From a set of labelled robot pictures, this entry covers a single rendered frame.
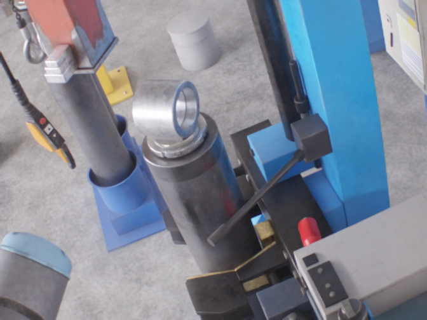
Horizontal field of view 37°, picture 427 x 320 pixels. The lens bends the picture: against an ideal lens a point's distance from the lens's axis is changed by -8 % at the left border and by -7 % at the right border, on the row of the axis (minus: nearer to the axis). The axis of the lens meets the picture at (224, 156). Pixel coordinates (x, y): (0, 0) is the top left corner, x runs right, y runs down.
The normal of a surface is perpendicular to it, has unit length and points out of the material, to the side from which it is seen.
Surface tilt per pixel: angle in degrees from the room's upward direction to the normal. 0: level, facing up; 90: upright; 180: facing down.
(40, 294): 62
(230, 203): 90
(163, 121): 76
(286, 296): 0
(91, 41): 90
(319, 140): 90
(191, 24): 0
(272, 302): 0
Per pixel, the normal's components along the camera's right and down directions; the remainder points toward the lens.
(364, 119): 0.29, 0.61
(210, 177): 0.59, 0.44
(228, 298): -0.26, -0.70
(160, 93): -0.36, -0.41
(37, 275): 0.56, -0.50
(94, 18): 0.91, 0.07
